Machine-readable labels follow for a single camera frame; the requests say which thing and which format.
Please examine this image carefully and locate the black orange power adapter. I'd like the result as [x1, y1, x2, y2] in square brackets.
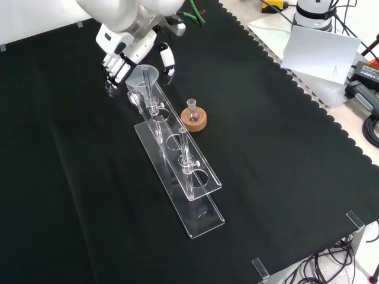
[351, 60, 379, 87]

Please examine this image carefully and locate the cork ring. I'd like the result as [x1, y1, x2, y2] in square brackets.
[180, 106, 208, 133]

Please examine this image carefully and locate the small glass round-bottom flask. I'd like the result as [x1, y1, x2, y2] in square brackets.
[185, 98, 200, 123]

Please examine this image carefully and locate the black cable bundle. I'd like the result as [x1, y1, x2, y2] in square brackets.
[291, 232, 379, 284]

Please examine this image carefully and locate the black plug block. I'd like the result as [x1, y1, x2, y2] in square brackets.
[345, 80, 379, 119]

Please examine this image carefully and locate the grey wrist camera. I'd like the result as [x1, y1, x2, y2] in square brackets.
[161, 16, 187, 37]

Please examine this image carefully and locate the yellow stop button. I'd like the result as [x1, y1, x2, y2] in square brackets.
[261, 0, 290, 14]

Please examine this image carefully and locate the clear plastic funnel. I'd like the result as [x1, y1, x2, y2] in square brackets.
[124, 64, 159, 96]

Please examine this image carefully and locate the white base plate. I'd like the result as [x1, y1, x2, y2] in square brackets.
[246, 14, 358, 109]

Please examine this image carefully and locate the green cable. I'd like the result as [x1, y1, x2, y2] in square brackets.
[182, 0, 207, 27]

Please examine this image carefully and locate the black cable coil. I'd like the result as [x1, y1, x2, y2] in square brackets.
[362, 114, 379, 149]

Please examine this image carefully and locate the black cloth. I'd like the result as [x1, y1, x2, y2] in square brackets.
[0, 0, 379, 284]

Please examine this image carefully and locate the pale board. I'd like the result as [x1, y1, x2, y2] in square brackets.
[280, 24, 362, 86]

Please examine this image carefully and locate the clear acrylic funnel stand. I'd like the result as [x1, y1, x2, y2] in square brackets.
[133, 65, 226, 240]

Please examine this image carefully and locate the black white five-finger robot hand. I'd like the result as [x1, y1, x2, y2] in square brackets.
[95, 23, 176, 89]

